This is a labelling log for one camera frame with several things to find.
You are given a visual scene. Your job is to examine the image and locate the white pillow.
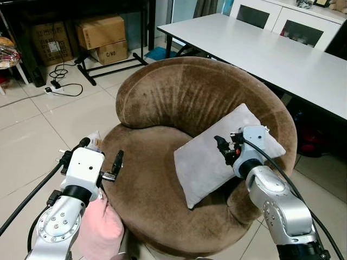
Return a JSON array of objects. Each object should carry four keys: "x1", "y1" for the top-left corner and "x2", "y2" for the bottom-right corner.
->
[{"x1": 86, "y1": 130, "x2": 105, "y2": 153}]

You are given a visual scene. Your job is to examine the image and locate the grey rectangular pillow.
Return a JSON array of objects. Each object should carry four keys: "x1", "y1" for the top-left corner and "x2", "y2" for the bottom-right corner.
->
[{"x1": 174, "y1": 103, "x2": 286, "y2": 210}]

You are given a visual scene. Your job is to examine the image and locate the brown round velvet sofa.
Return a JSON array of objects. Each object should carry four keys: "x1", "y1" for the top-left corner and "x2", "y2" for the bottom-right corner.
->
[{"x1": 100, "y1": 56, "x2": 298, "y2": 258}]

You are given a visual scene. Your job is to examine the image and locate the pink pillow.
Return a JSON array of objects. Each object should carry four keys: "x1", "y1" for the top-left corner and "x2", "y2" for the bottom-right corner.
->
[{"x1": 76, "y1": 191, "x2": 125, "y2": 260}]

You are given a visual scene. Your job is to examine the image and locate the blue floor mat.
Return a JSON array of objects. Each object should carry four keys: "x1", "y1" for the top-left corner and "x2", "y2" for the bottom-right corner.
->
[{"x1": 145, "y1": 47, "x2": 177, "y2": 62}]

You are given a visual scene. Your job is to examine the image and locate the red object under table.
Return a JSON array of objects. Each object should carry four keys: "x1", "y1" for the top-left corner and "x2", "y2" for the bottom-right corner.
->
[{"x1": 297, "y1": 122, "x2": 326, "y2": 158}]

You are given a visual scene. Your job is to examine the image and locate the white long table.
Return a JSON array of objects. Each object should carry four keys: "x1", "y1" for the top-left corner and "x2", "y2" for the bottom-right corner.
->
[{"x1": 157, "y1": 14, "x2": 347, "y2": 120}]

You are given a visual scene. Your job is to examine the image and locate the small lettered cardboard box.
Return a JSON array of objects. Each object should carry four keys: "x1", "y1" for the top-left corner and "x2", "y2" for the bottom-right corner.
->
[{"x1": 90, "y1": 40, "x2": 129, "y2": 66}]

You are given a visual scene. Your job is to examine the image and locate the dark printed cardboard box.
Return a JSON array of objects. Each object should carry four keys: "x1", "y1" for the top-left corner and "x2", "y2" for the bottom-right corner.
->
[{"x1": 30, "y1": 22, "x2": 74, "y2": 67}]

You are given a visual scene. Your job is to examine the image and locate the large plain cardboard box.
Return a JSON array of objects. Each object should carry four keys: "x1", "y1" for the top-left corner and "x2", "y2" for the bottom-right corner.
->
[{"x1": 76, "y1": 15, "x2": 127, "y2": 51}]

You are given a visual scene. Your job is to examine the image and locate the colourful plastic bag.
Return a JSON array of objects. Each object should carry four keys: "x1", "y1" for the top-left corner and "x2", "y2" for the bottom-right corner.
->
[{"x1": 0, "y1": 35, "x2": 22, "y2": 72}]

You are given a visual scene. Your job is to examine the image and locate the white glass-door cabinet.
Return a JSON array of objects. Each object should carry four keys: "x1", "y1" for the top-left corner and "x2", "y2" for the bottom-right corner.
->
[{"x1": 229, "y1": 0, "x2": 347, "y2": 53}]

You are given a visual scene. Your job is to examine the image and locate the grey curtain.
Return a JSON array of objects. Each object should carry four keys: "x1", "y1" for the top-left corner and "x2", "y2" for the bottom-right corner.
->
[{"x1": 192, "y1": 0, "x2": 220, "y2": 20}]

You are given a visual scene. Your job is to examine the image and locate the black metal rack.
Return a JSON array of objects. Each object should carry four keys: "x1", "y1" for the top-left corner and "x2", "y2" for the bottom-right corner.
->
[{"x1": 0, "y1": 0, "x2": 157, "y2": 87}]

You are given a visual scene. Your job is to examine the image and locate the beige plush toy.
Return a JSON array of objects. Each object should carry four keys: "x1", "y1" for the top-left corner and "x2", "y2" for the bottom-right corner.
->
[{"x1": 327, "y1": 0, "x2": 347, "y2": 15}]

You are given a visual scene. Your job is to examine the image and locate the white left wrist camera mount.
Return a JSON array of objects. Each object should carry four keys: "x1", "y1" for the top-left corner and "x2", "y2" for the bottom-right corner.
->
[{"x1": 60, "y1": 146, "x2": 105, "y2": 191}]

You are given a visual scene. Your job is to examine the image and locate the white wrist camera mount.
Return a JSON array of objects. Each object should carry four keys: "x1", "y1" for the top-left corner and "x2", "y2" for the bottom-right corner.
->
[
  {"x1": 60, "y1": 146, "x2": 105, "y2": 191},
  {"x1": 234, "y1": 125, "x2": 271, "y2": 165}
]

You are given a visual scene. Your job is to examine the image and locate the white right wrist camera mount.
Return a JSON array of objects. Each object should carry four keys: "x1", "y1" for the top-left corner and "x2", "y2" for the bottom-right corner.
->
[{"x1": 234, "y1": 125, "x2": 271, "y2": 165}]

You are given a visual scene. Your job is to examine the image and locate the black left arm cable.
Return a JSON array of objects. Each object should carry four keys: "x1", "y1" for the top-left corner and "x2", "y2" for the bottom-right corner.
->
[{"x1": 0, "y1": 162, "x2": 65, "y2": 253}]

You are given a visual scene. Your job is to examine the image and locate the black floor power cable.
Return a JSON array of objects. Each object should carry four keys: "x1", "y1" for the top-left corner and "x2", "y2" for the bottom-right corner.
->
[{"x1": 49, "y1": 61, "x2": 85, "y2": 98}]

